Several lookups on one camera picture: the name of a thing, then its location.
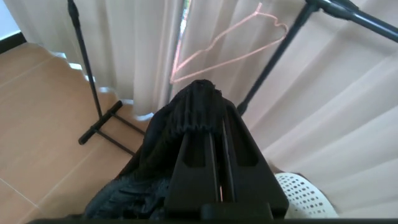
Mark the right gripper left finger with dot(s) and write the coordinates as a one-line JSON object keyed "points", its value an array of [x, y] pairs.
{"points": [[192, 186]]}

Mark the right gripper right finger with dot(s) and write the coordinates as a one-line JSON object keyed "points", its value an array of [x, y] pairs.
{"points": [[255, 186]]}

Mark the black shorts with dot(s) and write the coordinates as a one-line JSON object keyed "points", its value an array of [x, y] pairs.
{"points": [[161, 149]]}

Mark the white laundry basket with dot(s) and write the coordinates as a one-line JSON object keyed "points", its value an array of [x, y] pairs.
{"points": [[304, 199]]}

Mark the black clothes rack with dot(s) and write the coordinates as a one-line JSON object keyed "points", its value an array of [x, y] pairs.
{"points": [[329, 7]]}

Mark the beige curtain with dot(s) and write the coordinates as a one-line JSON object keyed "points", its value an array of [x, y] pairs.
{"points": [[326, 93]]}

